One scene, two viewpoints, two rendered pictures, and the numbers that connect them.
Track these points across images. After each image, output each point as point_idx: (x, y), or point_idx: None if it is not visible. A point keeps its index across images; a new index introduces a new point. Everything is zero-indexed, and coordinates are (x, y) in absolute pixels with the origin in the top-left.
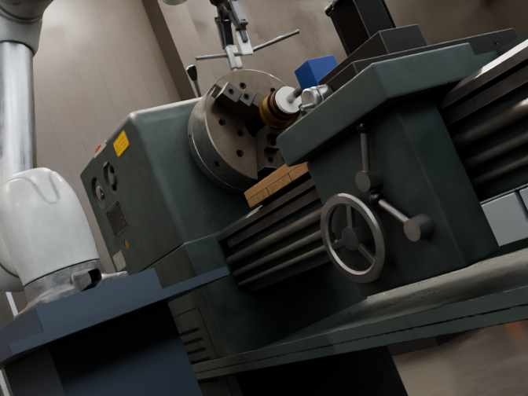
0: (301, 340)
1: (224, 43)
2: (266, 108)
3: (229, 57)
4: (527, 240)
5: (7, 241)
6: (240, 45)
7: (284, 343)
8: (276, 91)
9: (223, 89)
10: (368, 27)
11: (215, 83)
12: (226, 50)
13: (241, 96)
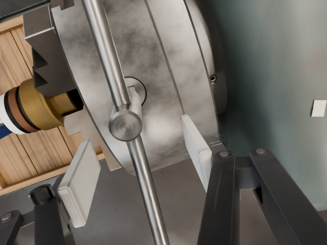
0: (15, 11)
1: (234, 164)
2: (25, 80)
3: (113, 106)
4: (65, 172)
5: None
6: (80, 154)
7: (35, 4)
8: (4, 104)
9: (23, 20)
10: None
11: (50, 11)
12: (112, 112)
13: (32, 54)
